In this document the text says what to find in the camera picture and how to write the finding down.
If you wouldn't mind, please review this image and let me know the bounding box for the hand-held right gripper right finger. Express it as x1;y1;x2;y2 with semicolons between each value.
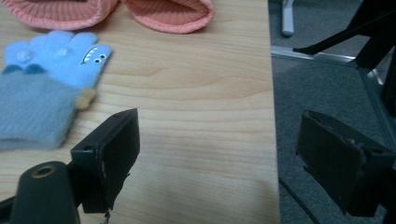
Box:
295;110;396;217

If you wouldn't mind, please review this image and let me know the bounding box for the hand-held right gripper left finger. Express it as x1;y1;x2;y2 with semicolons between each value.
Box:
70;107;141;215

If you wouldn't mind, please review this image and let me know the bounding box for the metal floor rail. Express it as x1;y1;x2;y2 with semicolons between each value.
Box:
270;45;359;68
357;66;396;152

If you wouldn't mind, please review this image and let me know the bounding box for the pink knit glove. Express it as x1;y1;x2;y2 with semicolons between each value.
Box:
120;0;216;35
2;0;120;31

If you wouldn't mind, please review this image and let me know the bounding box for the blue knit glove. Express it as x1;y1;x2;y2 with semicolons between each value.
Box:
0;30;114;151

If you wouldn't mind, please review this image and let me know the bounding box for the black tripod stand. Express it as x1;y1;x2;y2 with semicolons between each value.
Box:
292;0;396;118

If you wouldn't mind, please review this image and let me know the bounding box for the black floor cable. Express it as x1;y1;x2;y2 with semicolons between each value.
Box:
277;176;320;224

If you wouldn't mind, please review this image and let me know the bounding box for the white desk frame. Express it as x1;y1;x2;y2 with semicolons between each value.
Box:
281;0;295;38

